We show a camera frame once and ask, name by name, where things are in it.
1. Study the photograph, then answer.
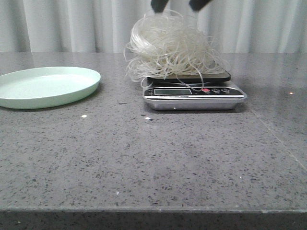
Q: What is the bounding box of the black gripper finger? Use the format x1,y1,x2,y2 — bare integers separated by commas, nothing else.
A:
151,0,168,13
189,0,211,11

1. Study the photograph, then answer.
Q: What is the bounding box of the light green round plate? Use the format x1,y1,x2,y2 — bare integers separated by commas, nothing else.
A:
0,67,101,109

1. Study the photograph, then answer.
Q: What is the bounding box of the white pleated curtain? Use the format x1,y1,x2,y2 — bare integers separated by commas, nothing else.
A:
0,0,307,53

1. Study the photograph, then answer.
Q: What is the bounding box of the white vermicelli noodle bundle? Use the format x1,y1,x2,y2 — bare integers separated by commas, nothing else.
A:
124,10,230,89

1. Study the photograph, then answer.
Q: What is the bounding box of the black silver kitchen scale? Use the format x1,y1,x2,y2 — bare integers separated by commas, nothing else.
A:
142,71,247,110

